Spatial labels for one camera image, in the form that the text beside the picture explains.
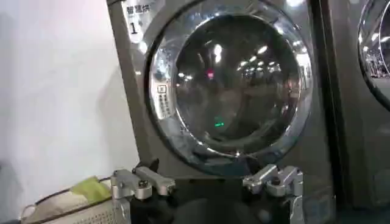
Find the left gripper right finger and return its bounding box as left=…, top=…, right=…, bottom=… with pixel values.
left=242, top=164, right=304, bottom=198

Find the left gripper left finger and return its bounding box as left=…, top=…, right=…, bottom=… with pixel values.
left=110, top=158, right=177, bottom=201

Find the round glass dryer door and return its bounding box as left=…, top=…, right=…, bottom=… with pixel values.
left=144, top=0, right=314, bottom=177

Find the grey front-loading dryer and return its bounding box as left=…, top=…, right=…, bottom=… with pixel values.
left=106, top=0, right=336, bottom=224

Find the green cloth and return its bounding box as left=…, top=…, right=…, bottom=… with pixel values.
left=69, top=175, right=112, bottom=203

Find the white woven laundry basket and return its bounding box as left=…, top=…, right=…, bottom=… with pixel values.
left=19, top=176, right=116, bottom=224

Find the grey neighbouring dryer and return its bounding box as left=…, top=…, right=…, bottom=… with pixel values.
left=327, top=0, right=390, bottom=211

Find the round door of neighbouring dryer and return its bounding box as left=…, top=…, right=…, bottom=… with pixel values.
left=357, top=0, right=390, bottom=112

